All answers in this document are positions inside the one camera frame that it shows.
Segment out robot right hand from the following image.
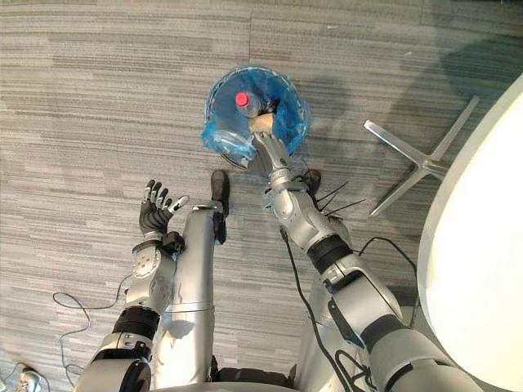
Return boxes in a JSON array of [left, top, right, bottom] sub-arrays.
[[249, 122, 293, 180]]

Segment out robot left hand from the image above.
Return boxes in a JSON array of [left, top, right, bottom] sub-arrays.
[[137, 179, 191, 238]]

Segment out brown paper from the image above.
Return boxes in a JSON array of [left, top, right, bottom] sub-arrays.
[[248, 113, 276, 133]]

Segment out blue plastic bin bag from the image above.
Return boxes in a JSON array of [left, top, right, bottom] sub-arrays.
[[199, 64, 312, 161]]

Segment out small round trash bin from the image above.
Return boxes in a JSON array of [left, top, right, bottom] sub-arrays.
[[200, 64, 311, 171]]

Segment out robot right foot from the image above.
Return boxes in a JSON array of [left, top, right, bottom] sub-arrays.
[[302, 169, 323, 198]]

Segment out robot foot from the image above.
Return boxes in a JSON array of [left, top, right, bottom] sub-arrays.
[[302, 169, 323, 198], [209, 169, 231, 246]]

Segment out plastic bottle with red cap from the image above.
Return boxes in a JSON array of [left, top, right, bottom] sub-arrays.
[[234, 92, 271, 120]]

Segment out robot left leg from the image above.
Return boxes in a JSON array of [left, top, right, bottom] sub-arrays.
[[151, 203, 218, 390]]

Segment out robot leg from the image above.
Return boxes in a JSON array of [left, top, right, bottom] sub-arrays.
[[151, 203, 218, 390], [297, 281, 348, 392]]

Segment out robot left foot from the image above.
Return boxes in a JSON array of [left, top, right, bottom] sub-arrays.
[[209, 169, 231, 246]]

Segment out silver cross table base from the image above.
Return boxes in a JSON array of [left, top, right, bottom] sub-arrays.
[[363, 96, 481, 217]]

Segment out robot right leg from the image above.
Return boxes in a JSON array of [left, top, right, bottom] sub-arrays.
[[297, 281, 348, 392]]

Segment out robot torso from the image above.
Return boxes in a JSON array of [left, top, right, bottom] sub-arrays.
[[163, 366, 302, 392]]

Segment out white shoe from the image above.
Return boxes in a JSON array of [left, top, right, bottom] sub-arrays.
[[15, 363, 42, 392]]

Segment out white round table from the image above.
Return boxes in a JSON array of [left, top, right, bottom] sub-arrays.
[[416, 73, 523, 392]]

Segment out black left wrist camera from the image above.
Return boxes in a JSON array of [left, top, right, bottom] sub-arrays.
[[160, 230, 186, 255]]

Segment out black cable ties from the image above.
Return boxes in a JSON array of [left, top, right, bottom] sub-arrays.
[[315, 180, 368, 217]]

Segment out thin grey floor cable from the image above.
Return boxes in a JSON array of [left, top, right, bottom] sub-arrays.
[[51, 272, 136, 379]]

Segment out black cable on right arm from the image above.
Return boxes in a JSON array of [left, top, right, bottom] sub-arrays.
[[279, 227, 379, 392]]

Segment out thin black floor cable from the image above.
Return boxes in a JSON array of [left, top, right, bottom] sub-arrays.
[[354, 236, 421, 330]]

